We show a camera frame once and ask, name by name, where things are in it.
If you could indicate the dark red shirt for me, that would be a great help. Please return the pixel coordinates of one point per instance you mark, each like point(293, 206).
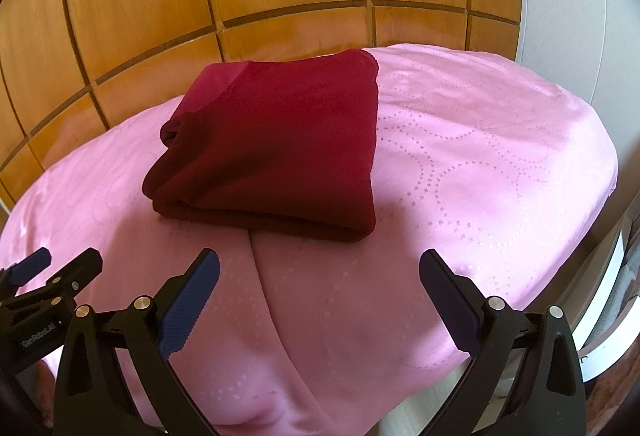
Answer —
point(280, 146)

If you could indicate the pink patterned bedspread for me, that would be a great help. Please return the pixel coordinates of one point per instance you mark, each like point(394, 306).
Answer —
point(450, 196)

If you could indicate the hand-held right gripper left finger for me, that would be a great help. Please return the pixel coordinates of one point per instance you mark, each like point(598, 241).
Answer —
point(190, 301)

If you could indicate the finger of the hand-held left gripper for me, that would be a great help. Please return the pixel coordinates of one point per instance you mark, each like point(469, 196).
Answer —
point(75, 273)
point(30, 266)

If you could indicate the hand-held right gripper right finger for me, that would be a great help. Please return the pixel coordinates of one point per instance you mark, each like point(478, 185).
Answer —
point(457, 311)

